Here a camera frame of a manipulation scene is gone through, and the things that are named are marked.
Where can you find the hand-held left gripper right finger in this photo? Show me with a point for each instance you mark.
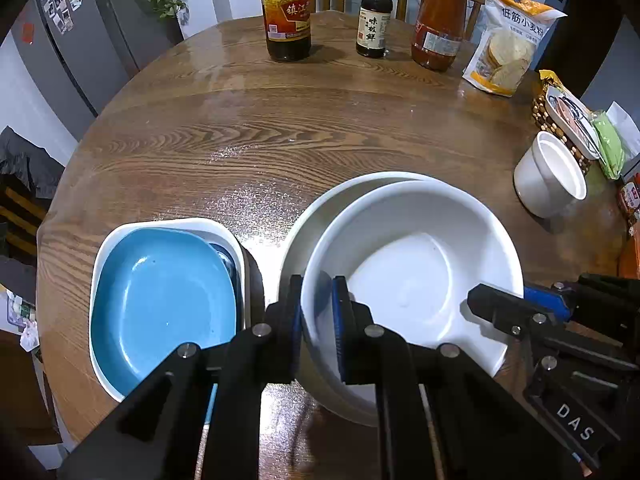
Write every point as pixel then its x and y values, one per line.
pixel 340 330

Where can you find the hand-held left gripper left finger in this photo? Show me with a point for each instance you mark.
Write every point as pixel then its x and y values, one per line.
pixel 296 310

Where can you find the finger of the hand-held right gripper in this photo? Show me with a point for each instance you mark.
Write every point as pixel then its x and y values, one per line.
pixel 500 310
pixel 547 302

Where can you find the large white ribbed bowl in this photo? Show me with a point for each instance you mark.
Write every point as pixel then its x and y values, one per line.
pixel 300 240

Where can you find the medium white bowl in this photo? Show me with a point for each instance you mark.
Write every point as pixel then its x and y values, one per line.
pixel 425 260

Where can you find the white ceramic cup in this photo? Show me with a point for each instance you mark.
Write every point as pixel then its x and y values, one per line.
pixel 540 185

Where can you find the blue plate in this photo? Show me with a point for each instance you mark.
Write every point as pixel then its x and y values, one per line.
pixel 160 310

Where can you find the white square plate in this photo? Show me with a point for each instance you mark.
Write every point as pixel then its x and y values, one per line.
pixel 175 222

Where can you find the red label sauce jar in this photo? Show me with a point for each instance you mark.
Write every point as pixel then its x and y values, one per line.
pixel 631 200

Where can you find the green plastic bag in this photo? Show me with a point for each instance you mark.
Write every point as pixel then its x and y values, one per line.
pixel 610 145

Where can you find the white food tray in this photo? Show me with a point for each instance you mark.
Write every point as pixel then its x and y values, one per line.
pixel 570 120

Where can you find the beaded wooden trivet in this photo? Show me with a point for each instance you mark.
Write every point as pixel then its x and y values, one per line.
pixel 542 115

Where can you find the white paper bag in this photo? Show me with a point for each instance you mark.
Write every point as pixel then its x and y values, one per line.
pixel 625 120

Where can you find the yellow snack packet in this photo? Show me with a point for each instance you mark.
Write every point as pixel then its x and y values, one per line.
pixel 550 80

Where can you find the flour bag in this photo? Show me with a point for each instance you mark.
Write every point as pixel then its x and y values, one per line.
pixel 507 45

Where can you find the crumpled white paper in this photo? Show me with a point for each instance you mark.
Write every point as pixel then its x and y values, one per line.
pixel 30 330

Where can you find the red sauce glass bottle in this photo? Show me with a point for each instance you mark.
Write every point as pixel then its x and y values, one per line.
pixel 440 30

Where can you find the slatted wooden chair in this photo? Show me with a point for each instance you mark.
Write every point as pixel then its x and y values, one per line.
pixel 20 220

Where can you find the vinegar bottle yellow cap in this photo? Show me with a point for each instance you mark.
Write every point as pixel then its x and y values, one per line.
pixel 287 10

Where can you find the small dark soy sauce bottle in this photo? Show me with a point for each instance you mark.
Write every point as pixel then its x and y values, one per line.
pixel 374 20

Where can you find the dark cloth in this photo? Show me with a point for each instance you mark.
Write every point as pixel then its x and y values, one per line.
pixel 25 160

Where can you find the grey refrigerator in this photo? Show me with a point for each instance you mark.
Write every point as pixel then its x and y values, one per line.
pixel 100 35

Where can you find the red paper sticker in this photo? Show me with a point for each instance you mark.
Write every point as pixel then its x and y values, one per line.
pixel 29 32

